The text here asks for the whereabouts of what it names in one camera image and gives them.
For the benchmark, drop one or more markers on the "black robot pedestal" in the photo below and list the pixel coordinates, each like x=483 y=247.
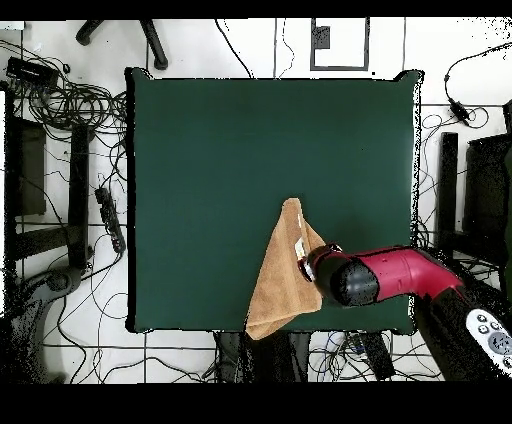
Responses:
x=260 y=356

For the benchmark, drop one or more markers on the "orange terry towel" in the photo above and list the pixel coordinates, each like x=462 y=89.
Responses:
x=280 y=280

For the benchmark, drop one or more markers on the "dark green table cloth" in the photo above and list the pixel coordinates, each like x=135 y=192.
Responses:
x=200 y=140

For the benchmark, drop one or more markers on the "black tripod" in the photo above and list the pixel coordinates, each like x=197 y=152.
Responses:
x=156 y=48

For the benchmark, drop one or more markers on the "black box device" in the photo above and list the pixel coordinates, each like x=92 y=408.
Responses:
x=32 y=72

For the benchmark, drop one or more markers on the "black power strip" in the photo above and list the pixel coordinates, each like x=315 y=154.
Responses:
x=378 y=356
x=110 y=218

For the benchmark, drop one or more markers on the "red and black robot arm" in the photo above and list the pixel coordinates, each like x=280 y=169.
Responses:
x=400 y=272

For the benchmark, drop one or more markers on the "grey floor frame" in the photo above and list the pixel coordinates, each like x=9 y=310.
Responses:
x=366 y=44

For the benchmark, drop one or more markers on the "black metal frame stand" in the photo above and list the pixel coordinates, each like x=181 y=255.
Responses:
x=448 y=180
x=78 y=180

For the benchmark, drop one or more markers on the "black power adapter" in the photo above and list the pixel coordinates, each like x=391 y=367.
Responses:
x=459 y=110

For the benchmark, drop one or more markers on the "dark grey floor plate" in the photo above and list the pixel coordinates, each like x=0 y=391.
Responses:
x=321 y=38

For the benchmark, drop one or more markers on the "black round device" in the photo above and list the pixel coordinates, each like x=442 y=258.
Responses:
x=60 y=282

